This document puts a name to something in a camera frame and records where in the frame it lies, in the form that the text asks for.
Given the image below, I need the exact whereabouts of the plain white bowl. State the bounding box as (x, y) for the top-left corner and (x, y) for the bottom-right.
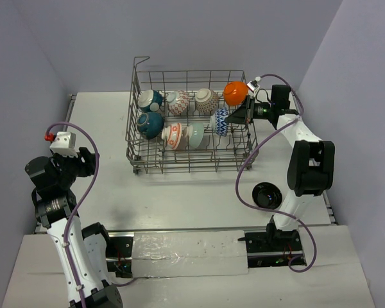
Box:
(223, 81), (248, 107)

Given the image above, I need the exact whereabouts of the grey wire dish rack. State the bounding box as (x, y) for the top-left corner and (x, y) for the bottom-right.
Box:
(125, 56), (258, 175)

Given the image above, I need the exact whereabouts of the blue triangle pattern bowl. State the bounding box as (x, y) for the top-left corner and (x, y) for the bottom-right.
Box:
(137, 89), (164, 112)

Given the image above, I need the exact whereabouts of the dark bowl beige inside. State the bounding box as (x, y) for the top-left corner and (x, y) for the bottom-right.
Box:
(137, 112), (164, 140)

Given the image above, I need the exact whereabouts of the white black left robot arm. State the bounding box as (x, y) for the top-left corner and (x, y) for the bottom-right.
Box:
(25, 147), (123, 307)

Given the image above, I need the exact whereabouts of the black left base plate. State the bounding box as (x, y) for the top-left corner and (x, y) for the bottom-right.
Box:
(106, 234), (133, 278)

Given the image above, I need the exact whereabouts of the grey geometric pattern bowl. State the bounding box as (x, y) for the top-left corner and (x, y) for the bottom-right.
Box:
(194, 89), (219, 113)

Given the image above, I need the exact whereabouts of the white bowl red diamond pattern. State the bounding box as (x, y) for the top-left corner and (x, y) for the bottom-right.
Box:
(166, 90), (189, 116)

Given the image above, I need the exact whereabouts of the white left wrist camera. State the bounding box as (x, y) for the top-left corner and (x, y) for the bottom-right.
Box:
(44, 132), (78, 158)

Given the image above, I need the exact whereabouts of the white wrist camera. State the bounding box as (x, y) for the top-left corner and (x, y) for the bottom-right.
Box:
(246, 76), (261, 95)
(44, 132), (78, 158)

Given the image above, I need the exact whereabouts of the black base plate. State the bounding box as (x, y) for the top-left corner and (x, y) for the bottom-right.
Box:
(238, 231), (306, 268)
(106, 234), (133, 278)

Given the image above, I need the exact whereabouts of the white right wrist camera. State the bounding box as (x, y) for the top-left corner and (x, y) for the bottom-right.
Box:
(246, 76), (261, 95)

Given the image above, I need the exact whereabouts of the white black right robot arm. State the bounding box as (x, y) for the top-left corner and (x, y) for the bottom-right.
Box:
(227, 83), (335, 251)

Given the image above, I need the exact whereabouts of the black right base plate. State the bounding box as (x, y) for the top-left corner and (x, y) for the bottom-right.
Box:
(238, 231), (306, 268)

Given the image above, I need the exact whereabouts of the orange floral pattern bowl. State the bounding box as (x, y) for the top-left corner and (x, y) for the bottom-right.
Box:
(161, 123), (183, 150)

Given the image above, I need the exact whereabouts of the grey taped cover panel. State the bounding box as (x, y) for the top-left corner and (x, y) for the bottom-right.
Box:
(132, 230), (248, 278)

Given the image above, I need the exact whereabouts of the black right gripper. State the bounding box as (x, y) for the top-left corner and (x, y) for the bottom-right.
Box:
(225, 96), (275, 125)

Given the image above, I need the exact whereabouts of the orange diamond pattern bowl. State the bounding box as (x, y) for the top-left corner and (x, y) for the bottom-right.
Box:
(210, 107), (228, 137)

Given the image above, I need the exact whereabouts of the pale green bowl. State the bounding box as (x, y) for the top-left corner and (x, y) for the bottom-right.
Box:
(184, 123), (205, 149)

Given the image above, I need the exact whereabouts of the black bowl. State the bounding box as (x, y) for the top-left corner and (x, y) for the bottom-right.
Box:
(252, 182), (282, 210)

